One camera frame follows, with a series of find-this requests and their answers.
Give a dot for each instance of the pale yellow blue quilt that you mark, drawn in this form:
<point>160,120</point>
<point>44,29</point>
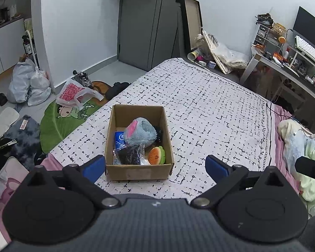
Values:
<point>294,141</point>

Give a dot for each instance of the grey drawer organizer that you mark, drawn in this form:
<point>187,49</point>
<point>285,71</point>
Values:
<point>265,39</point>

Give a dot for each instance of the brown round floor mat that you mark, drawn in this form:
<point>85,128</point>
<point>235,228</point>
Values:
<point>99,86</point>

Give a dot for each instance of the wicker basket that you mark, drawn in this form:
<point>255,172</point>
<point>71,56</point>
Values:
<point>278,28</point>

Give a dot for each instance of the black framed picture board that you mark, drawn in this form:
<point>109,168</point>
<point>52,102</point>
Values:
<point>194,18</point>

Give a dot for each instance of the pink paper tag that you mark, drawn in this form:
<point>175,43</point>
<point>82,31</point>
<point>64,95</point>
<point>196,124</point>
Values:
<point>24,125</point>

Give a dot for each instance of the pink printed tote bag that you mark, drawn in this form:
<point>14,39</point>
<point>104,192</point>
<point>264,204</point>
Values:
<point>8,181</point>

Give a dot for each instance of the green leaf cartoon rug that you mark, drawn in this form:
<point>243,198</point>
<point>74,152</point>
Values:
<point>55,126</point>

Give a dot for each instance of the black sandal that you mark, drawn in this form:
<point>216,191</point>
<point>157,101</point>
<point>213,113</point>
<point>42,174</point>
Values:
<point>2,99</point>

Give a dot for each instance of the red white plastic bag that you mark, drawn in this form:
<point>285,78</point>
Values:
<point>68,94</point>

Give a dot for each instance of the grey shaggy rug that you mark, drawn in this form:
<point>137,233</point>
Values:
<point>26,141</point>

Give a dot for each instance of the assorted countertop clutter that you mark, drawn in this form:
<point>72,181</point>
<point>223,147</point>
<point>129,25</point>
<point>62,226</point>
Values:
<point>2,15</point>

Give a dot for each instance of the grey black sneaker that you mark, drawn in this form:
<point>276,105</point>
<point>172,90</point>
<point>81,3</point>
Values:
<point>83,79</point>

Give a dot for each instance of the glass jar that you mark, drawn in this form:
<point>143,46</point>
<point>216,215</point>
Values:
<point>200,41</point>

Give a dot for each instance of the beige bath mat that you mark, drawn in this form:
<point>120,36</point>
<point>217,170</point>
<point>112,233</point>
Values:
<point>1,123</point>

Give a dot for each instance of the black monitor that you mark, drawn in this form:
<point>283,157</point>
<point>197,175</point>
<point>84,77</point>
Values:
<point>309,26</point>

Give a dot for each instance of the white desk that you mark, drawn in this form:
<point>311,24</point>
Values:
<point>249,68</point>

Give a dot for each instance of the watermelon slice plush toy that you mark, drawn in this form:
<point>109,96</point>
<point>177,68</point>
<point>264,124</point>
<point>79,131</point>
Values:
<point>157,155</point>

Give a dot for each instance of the paper cup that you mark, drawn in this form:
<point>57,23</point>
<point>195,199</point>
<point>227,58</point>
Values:
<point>194,55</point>

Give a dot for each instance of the grey door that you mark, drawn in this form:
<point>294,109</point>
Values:
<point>139,31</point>

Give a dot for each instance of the cream tote bag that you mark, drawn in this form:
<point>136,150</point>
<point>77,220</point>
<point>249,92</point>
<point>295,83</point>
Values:
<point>228,55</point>

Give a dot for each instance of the small blue box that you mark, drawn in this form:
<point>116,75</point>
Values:
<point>212,64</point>

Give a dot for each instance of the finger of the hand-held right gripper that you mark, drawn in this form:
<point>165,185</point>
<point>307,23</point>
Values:
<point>311,168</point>

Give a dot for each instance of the white cabinet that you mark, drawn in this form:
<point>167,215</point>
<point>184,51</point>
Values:
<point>8,47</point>

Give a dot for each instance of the white bottle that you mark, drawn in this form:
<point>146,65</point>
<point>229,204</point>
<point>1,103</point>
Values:
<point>286,52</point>

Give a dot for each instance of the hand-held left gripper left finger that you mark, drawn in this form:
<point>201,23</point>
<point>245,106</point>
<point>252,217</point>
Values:
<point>94,166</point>

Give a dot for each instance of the brown cardboard box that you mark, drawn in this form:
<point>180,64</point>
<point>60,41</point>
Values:
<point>139,172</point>

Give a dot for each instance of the white tied plastic bag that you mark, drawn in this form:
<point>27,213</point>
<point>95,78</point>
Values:
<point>40,80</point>
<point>39,97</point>

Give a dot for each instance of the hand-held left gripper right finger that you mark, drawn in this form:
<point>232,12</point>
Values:
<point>216,166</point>

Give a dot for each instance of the blue printed packet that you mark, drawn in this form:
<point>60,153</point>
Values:
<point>119,140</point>

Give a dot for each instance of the black item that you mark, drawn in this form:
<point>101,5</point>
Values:
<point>264,19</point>
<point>130,156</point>

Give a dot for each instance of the dark glass bottle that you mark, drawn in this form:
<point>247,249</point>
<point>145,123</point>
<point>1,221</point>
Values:
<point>27,46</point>

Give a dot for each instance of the white keyboard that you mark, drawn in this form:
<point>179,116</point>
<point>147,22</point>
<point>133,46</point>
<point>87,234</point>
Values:
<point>311,51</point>

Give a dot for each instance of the black tangled item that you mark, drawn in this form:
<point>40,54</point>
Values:
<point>264,19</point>

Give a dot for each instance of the grey trash bag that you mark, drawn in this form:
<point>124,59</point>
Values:
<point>19,81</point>

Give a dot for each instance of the blue pink plush slipper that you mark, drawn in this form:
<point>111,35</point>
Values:
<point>144,131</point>

